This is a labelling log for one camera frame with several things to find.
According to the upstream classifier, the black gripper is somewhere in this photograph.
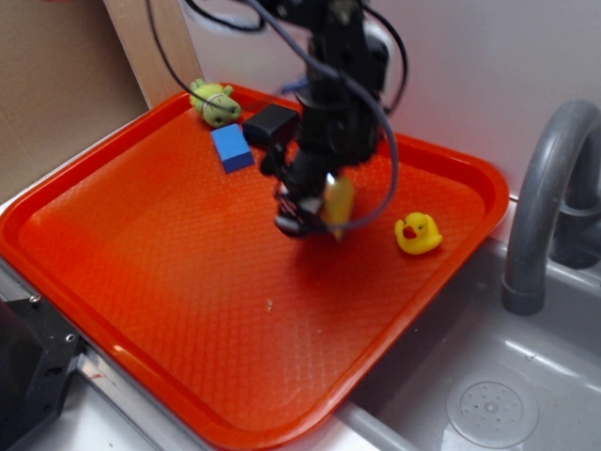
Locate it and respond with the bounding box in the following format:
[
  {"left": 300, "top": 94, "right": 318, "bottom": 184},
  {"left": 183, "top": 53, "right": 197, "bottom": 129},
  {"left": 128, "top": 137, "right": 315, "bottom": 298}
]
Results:
[{"left": 260, "top": 143, "right": 343, "bottom": 238}]

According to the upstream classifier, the yellow and green sponge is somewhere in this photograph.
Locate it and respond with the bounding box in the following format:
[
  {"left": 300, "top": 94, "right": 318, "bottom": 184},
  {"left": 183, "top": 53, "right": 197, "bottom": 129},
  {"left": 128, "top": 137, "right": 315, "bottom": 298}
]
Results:
[{"left": 319, "top": 175, "right": 355, "bottom": 226}]

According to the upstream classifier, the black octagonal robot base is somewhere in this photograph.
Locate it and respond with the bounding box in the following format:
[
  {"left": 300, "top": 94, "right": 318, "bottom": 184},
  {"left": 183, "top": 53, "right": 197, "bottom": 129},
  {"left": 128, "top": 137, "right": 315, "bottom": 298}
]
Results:
[{"left": 1, "top": 295, "right": 83, "bottom": 450}]

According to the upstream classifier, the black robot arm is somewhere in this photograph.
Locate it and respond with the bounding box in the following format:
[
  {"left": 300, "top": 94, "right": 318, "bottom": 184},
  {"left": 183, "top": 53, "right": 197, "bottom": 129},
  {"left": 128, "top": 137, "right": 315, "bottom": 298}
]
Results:
[{"left": 248, "top": 1, "right": 399, "bottom": 238}]

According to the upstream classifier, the black box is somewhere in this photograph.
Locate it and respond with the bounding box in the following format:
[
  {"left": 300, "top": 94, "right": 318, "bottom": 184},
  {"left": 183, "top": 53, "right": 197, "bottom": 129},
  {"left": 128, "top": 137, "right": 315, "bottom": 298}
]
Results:
[{"left": 242, "top": 103, "right": 301, "bottom": 148}]

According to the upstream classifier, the blue rectangular block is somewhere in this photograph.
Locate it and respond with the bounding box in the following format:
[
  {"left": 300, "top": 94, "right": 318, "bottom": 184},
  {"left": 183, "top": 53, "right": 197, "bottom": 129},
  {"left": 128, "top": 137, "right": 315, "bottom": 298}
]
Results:
[{"left": 210, "top": 124, "right": 254, "bottom": 174}]

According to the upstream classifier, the green plush frog toy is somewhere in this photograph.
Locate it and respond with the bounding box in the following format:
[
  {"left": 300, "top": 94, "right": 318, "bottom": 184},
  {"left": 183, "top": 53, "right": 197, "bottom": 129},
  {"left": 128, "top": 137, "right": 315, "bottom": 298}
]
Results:
[{"left": 189, "top": 79, "right": 242, "bottom": 129}]

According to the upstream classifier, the yellow rubber duck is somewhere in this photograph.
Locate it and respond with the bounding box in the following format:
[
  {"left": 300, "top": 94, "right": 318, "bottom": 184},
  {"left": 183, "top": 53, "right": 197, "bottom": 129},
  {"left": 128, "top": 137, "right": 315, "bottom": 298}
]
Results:
[{"left": 393, "top": 211, "right": 443, "bottom": 256}]

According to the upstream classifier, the red plastic tray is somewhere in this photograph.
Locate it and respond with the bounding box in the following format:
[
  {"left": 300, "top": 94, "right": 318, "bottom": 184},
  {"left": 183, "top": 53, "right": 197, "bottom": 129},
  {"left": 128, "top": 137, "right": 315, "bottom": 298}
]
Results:
[{"left": 1, "top": 95, "right": 509, "bottom": 450}]

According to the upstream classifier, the grey sink faucet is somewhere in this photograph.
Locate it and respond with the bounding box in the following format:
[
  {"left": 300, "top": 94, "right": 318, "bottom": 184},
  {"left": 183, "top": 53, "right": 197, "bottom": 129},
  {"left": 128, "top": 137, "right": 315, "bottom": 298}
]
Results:
[{"left": 501, "top": 99, "right": 600, "bottom": 316}]

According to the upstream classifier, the grey toy sink basin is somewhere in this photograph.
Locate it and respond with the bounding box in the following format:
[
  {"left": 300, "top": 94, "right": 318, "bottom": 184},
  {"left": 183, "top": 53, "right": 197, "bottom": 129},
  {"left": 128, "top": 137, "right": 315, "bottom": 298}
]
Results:
[{"left": 337, "top": 241, "right": 600, "bottom": 450}]

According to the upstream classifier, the grey cable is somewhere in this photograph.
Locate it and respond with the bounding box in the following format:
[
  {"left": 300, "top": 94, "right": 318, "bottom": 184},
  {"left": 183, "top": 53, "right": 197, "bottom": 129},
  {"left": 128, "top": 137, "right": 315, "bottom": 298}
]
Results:
[{"left": 243, "top": 0, "right": 400, "bottom": 231}]

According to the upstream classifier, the black cable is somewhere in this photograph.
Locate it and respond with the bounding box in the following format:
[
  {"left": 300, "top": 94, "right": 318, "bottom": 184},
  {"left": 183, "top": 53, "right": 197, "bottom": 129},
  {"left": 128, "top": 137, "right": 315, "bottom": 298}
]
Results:
[{"left": 144, "top": 0, "right": 222, "bottom": 98}]

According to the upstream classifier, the wooden post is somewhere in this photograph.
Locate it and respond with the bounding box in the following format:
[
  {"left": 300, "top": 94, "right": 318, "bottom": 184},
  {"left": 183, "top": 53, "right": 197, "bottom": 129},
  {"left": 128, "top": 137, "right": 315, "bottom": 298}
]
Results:
[{"left": 103, "top": 0, "right": 202, "bottom": 107}]

